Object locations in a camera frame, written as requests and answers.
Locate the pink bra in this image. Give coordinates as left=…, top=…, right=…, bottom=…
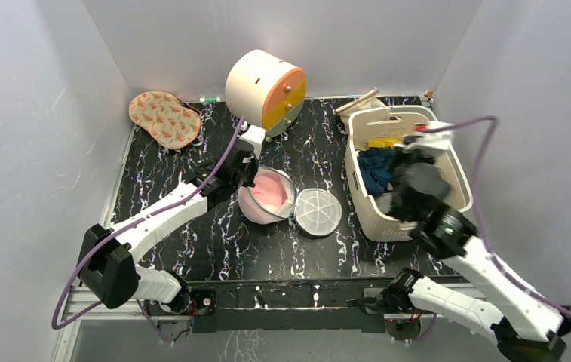
left=250, top=174, right=287, bottom=212

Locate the white mesh bra laundry bag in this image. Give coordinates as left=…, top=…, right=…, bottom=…
left=237, top=166, right=342, bottom=238

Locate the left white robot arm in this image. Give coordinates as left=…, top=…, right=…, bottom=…
left=78, top=143, right=260, bottom=314

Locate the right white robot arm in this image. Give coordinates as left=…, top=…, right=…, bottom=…
left=377, top=148, right=571, bottom=361

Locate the cream perforated laundry basket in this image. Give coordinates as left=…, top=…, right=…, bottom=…
left=345, top=106, right=473, bottom=242

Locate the floral mesh laundry bag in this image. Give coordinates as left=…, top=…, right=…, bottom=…
left=128, top=90, right=202, bottom=150

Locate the beige-trimmed mesh laundry bag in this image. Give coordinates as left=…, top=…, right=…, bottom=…
left=335, top=88, right=386, bottom=125

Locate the dark blue garment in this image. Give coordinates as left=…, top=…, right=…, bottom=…
left=357, top=148, right=395, bottom=196

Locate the yellow garment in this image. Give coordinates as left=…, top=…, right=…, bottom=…
left=367, top=137, right=405, bottom=149

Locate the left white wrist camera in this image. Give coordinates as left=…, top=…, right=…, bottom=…
left=239, top=122, right=266, bottom=160

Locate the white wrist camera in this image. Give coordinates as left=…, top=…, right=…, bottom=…
left=239, top=122, right=266, bottom=160
left=402, top=121, right=453, bottom=158

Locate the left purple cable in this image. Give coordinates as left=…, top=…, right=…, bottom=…
left=51, top=116, right=246, bottom=345

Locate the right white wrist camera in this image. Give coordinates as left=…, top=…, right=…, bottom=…
left=402, top=121, right=453, bottom=158

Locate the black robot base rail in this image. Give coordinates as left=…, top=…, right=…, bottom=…
left=143, top=278, right=427, bottom=336

